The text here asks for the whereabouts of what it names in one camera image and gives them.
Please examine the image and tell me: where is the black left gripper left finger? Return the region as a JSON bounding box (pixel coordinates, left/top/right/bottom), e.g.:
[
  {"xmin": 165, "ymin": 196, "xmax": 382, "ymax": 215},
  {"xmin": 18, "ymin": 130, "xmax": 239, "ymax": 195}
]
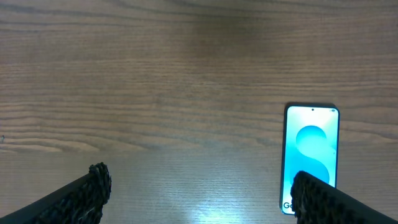
[{"xmin": 1, "ymin": 162, "xmax": 112, "ymax": 224}]

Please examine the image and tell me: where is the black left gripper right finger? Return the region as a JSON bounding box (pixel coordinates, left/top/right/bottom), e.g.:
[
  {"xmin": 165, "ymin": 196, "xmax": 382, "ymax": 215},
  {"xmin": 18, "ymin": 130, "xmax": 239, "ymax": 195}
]
[{"xmin": 290, "ymin": 171, "xmax": 397, "ymax": 224}]

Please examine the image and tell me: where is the blue Galaxy smartphone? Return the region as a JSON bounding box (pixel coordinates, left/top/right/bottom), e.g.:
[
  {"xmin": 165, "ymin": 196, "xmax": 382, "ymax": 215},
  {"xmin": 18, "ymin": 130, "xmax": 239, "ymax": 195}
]
[{"xmin": 279, "ymin": 102, "xmax": 340, "ymax": 215}]

